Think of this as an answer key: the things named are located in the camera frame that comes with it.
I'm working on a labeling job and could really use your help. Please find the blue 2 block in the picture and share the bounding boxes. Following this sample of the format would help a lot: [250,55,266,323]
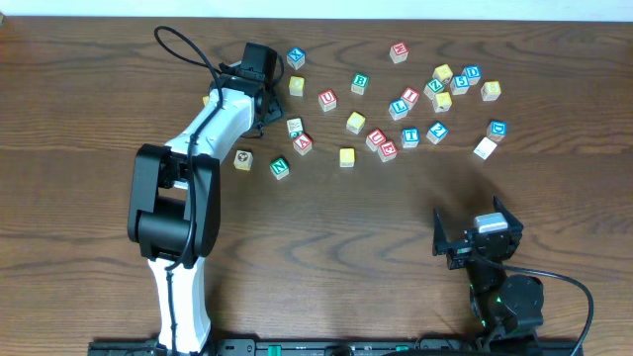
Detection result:
[426,122,448,144]

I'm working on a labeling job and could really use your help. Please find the yellow o block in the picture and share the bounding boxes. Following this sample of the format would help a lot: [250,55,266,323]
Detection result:
[339,147,355,168]
[289,76,306,97]
[346,112,366,134]

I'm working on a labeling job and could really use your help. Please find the red e block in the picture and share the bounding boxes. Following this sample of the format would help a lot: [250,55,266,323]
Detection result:
[390,42,409,64]
[377,140,398,162]

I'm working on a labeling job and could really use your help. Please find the red U block upper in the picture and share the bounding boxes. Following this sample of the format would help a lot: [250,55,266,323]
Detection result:
[317,89,337,112]

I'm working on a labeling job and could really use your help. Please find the blue D block upper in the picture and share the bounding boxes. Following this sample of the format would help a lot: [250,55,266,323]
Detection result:
[462,65,482,86]

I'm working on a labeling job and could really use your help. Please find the blue T block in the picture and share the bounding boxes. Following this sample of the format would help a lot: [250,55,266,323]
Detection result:
[402,128,419,148]

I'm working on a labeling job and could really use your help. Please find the green N block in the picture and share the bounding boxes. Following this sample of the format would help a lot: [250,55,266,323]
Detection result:
[270,157,290,180]

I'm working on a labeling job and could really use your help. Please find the red u block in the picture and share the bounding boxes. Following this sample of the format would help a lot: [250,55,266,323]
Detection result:
[317,89,337,112]
[366,129,387,152]

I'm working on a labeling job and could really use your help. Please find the yellow 8 block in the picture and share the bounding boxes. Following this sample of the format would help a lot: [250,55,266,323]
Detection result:
[481,81,501,102]

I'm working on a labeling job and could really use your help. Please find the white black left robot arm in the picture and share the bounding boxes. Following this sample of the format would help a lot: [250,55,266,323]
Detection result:
[128,43,284,355]

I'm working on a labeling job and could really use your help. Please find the red E block lower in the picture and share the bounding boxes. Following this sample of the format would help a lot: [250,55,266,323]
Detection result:
[377,140,398,162]

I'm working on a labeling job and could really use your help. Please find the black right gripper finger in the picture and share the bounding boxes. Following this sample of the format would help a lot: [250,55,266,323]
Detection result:
[493,196,523,230]
[432,209,448,256]

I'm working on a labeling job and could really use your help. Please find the blue L block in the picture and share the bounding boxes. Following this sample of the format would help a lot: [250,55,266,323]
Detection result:
[389,99,408,121]

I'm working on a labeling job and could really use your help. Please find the red E block top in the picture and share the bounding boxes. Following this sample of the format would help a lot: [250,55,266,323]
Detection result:
[390,42,409,64]

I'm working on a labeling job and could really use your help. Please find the yellow block top right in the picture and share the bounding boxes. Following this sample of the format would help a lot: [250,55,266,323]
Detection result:
[432,64,453,84]

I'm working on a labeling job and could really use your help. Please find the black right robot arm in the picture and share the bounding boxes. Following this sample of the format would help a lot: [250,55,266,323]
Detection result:
[432,198,544,351]

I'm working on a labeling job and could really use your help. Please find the green Z block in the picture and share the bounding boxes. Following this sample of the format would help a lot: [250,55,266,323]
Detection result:
[423,78,445,100]

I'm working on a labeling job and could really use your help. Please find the wooden block green edge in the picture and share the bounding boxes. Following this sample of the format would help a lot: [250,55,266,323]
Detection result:
[286,118,304,139]

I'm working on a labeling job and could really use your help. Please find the yellow block with hammer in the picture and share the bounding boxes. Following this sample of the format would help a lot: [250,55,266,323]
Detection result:
[432,92,452,113]

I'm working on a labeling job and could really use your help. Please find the green B block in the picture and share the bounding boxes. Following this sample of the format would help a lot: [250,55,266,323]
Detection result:
[351,73,370,95]

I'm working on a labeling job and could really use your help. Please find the blue d block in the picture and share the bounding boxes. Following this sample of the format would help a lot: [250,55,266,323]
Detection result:
[462,65,482,86]
[487,121,507,142]

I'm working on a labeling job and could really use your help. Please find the red U block lower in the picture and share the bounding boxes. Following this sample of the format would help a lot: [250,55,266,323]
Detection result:
[366,129,387,152]

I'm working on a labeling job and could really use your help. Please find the blue X block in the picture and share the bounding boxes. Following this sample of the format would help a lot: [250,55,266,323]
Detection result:
[287,47,306,70]

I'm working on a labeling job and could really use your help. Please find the blue 5 block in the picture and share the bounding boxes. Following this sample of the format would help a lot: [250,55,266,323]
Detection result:
[449,75,470,96]

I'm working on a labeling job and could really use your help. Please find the plain wooden tilted block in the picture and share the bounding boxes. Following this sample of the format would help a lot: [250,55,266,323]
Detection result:
[474,137,497,160]

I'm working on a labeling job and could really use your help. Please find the red I block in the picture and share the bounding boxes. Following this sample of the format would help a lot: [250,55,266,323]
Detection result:
[401,87,420,110]

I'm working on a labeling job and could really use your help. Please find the blue D block right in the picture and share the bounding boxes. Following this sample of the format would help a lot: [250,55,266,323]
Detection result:
[487,121,507,142]

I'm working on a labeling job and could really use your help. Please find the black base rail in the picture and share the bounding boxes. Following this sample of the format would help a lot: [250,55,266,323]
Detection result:
[87,337,585,356]

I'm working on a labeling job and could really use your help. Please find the wooden block flower picture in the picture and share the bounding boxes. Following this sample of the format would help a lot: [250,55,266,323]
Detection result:
[233,150,253,171]

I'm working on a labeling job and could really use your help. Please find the red A block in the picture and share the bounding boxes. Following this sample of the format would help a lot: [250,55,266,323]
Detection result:
[293,133,314,155]

